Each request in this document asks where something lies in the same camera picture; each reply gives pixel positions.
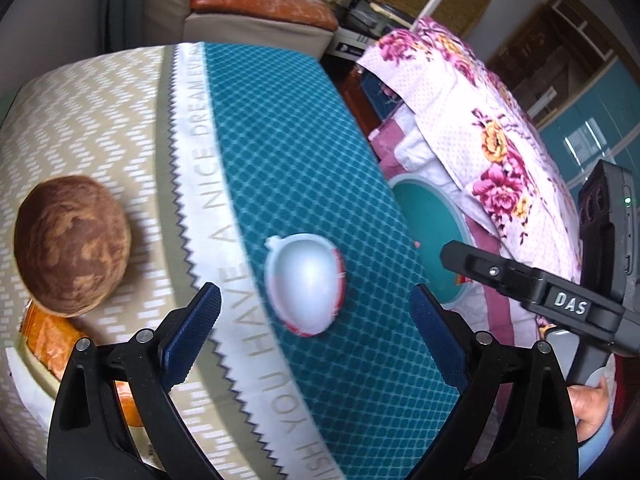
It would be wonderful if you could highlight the brown round bread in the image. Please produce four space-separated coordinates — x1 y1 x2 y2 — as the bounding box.
13 176 131 318

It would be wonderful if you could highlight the white plastic jelly cup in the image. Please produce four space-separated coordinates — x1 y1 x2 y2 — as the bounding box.
265 233 346 337

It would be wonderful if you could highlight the teal round trash bin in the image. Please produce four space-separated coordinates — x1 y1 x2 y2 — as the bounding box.
390 174 472 307

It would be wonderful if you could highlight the person's right hand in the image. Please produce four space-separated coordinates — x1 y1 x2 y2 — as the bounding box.
567 377 610 443

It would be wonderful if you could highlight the orange snack packet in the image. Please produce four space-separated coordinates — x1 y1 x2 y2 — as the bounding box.
19 299 147 428

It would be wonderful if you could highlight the floral pink quilt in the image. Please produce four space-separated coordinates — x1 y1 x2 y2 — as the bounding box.
354 15 584 351

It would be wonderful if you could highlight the teal patterned bed cover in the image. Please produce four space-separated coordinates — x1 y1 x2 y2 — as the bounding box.
1 44 457 479

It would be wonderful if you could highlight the cream sofa orange cushion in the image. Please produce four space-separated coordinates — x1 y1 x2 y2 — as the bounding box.
141 0 338 60

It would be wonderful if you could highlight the black camera box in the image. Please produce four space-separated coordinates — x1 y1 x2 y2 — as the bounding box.
578 159 639 310

